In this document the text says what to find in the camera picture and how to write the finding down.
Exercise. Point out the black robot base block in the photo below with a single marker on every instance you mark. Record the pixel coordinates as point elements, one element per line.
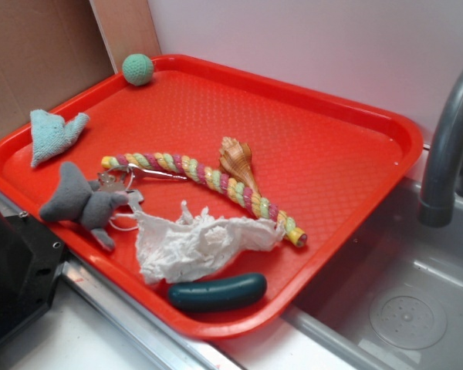
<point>31,261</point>

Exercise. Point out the light blue folded cloth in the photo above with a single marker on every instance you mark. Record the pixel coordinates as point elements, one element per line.
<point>52,135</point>

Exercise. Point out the red plastic tray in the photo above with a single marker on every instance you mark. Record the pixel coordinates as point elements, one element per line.
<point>326,161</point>

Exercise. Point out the brown striped seashell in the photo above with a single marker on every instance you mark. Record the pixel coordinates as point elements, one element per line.
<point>236,161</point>

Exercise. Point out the crumpled white paper towel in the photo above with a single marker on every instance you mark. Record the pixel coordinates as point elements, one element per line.
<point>193,247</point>

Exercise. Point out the dark green toy cucumber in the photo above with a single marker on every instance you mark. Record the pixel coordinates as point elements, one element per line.
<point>218,295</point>

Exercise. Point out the green textured ball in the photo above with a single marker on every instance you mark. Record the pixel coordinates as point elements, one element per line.
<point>138,69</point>

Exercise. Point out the grey plush toy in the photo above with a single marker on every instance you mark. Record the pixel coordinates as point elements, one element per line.
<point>82,201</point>

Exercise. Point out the grey plastic sink basin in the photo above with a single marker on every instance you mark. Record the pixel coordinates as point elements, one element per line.
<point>392,296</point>

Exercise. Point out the grey sink faucet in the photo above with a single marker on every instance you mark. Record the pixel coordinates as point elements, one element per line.
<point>443,173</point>

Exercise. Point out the brown cardboard panel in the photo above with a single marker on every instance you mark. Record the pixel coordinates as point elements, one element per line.
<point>49,52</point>

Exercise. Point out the multicolour twisted rope toy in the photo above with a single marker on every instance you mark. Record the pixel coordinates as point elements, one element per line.
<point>219,180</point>

